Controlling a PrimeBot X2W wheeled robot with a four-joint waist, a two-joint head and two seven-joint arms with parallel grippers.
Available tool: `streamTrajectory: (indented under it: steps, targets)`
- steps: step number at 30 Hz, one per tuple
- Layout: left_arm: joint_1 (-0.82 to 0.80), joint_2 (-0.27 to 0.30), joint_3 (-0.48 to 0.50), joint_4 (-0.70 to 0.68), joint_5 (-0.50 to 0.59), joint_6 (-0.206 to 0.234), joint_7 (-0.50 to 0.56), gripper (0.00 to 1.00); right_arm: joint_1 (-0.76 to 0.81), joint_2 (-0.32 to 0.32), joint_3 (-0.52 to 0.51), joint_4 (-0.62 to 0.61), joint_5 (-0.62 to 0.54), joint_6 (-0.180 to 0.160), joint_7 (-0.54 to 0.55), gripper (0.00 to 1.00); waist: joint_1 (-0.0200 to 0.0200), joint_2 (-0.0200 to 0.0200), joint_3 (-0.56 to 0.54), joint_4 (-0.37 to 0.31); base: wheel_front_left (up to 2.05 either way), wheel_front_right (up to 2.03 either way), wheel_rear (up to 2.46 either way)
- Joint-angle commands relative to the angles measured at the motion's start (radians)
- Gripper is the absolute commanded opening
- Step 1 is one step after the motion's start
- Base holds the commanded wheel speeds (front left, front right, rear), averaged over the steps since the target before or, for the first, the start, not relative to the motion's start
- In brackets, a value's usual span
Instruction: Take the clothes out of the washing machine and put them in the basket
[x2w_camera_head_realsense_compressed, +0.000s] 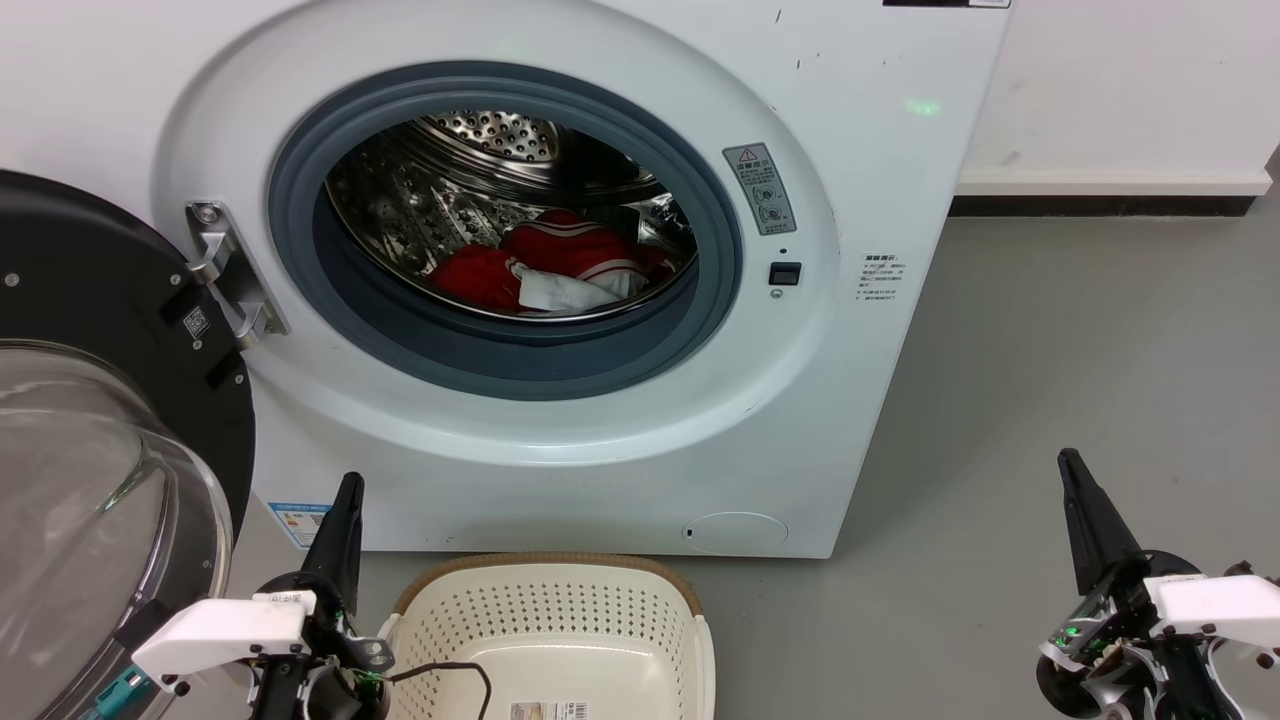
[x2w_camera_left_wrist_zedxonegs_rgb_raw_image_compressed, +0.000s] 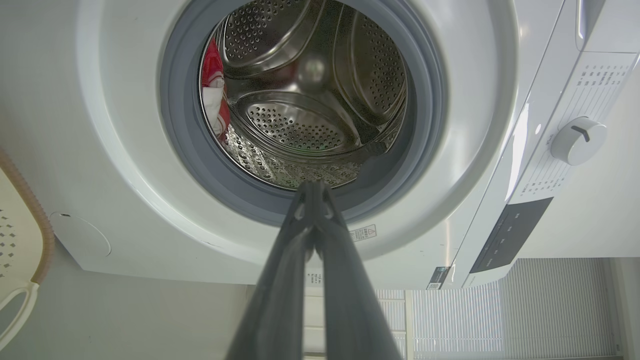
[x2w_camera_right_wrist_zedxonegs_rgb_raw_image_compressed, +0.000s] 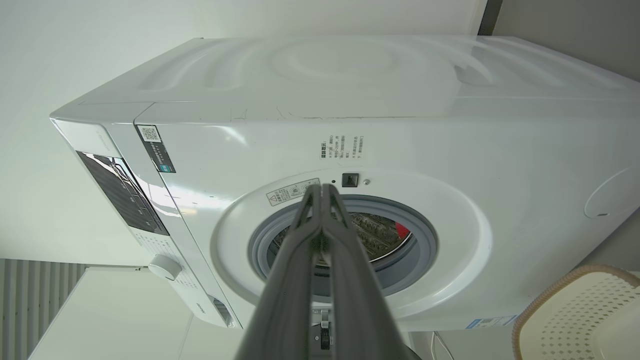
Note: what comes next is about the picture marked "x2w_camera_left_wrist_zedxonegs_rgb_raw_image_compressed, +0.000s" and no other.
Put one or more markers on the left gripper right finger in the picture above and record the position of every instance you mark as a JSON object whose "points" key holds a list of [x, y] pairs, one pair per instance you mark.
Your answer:
{"points": [[350, 310]]}

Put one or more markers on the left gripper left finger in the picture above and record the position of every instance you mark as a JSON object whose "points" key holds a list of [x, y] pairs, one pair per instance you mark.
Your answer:
{"points": [[280, 300]]}

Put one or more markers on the red and white cloth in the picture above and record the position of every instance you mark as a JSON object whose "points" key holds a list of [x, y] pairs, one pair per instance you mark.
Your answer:
{"points": [[214, 70]]}

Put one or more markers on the stainless steel washing machine drum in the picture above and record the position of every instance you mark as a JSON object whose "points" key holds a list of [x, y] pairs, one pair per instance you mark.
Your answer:
{"points": [[300, 125]]}

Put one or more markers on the black washer display panel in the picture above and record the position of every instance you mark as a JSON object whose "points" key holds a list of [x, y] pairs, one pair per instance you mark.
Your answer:
{"points": [[510, 235]]}

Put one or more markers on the cream basket with brown rim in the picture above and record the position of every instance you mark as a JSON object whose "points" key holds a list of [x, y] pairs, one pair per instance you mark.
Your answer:
{"points": [[15, 240]]}

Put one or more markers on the warning triangle sticker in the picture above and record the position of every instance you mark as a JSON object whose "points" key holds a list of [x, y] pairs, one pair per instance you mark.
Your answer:
{"points": [[363, 233]]}

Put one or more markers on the dark energy label sticker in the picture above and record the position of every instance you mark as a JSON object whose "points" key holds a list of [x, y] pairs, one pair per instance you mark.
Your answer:
{"points": [[438, 278]]}

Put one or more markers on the grey rubber door gasket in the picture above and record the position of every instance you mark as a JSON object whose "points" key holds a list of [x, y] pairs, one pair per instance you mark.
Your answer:
{"points": [[185, 150]]}

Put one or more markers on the round white filter cover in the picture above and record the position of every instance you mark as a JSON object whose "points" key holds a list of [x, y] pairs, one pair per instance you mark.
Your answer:
{"points": [[80, 235]]}

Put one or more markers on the white front-load washing machine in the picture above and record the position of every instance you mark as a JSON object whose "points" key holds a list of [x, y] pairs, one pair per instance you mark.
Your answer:
{"points": [[125, 125]]}

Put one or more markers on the white program dial knob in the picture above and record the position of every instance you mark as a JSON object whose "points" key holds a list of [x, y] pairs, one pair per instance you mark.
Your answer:
{"points": [[577, 142]]}

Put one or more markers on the white detergent drawer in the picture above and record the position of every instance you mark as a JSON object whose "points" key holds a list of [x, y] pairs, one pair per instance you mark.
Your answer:
{"points": [[615, 25]]}

